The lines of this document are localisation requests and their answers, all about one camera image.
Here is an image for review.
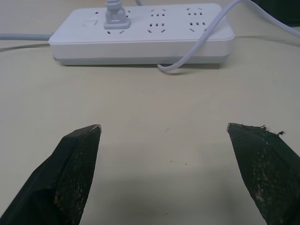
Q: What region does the grey power strip cord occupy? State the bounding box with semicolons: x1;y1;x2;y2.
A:
0;33;53;41

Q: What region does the white thin cable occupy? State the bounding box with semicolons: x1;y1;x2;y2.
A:
135;0;300;74

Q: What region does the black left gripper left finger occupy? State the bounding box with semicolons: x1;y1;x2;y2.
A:
0;124;103;225

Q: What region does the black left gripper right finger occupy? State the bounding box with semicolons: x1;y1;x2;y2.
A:
226;122;300;225

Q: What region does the white power strip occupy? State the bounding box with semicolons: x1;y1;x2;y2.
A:
48;2;235;66

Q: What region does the grey plug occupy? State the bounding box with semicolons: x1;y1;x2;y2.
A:
103;0;132;30

